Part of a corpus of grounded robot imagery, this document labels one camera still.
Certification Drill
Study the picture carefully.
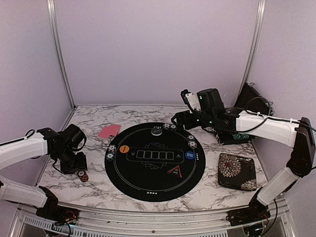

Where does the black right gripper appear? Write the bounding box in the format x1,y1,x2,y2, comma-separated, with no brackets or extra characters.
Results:
171,110,215,131

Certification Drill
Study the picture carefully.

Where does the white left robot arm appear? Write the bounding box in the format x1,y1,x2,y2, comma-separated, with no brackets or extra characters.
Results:
0,124,87,220

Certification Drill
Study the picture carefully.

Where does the red playing card deck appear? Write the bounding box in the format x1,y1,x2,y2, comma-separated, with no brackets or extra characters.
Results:
98,124,121,139

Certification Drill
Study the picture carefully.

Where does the red triangle all-in marker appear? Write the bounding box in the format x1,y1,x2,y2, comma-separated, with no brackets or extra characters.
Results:
167,165,183,179

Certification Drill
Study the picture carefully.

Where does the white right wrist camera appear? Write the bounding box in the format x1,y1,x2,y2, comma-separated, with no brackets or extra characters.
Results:
180,89,201,111

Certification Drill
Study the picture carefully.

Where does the black poker chip case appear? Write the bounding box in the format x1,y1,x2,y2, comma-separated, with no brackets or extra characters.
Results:
216,82,274,145

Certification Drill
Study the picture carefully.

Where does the floral patterned pouch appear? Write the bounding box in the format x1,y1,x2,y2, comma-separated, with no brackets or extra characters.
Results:
218,153,257,192

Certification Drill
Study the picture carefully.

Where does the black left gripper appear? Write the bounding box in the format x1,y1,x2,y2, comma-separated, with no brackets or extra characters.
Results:
54,147,87,175

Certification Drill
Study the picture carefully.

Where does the blue small blind button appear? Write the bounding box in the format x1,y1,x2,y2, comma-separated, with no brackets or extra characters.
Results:
185,152,196,160

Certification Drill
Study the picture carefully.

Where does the black dealer button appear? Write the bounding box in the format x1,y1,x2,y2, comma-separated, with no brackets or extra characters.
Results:
151,127,162,136

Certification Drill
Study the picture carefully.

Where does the red poker chip stack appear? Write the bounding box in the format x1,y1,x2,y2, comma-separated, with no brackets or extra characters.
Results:
77,170,89,183

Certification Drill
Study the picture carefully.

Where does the orange big blind button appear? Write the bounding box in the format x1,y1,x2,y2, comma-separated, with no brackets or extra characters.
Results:
119,145,130,154

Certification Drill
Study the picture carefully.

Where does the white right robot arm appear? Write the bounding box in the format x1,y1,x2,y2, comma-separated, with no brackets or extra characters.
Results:
172,88,316,221

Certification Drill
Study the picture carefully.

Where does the round black poker mat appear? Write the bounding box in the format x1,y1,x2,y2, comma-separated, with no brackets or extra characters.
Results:
104,122,206,202

